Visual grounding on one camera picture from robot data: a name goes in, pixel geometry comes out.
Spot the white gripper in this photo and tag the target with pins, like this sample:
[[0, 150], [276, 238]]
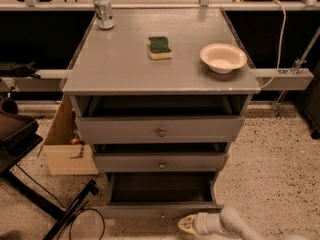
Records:
[[202, 223]]

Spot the grey bottom drawer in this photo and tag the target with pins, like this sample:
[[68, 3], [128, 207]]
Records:
[[159, 195]]

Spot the grey drawer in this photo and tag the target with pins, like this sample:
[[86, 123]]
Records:
[[159, 195], [168, 157], [130, 119]]

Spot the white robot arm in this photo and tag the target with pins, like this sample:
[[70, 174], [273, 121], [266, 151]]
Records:
[[228, 223]]

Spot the grey middle drawer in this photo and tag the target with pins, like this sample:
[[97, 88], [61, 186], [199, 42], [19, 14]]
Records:
[[168, 157]]

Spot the grey wooden drawer cabinet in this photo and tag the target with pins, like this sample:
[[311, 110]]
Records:
[[117, 62]]

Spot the grey top drawer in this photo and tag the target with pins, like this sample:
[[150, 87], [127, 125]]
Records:
[[130, 119]]

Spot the cardboard box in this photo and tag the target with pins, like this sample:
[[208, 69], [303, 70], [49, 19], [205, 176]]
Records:
[[65, 153]]

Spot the white bowl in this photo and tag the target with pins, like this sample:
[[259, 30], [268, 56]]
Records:
[[223, 58]]

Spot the green yellow sponge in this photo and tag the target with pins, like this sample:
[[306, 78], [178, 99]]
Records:
[[159, 48]]

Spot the black chair base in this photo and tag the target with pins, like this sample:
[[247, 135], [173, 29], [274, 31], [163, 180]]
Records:
[[20, 219]]

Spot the crushed silver can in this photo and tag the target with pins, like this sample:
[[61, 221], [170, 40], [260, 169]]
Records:
[[103, 9]]

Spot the grey metal rail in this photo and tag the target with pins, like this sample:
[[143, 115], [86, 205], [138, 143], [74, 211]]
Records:
[[53, 80]]

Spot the black cloth on rail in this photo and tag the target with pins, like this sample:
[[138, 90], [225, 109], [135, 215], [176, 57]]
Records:
[[13, 69]]

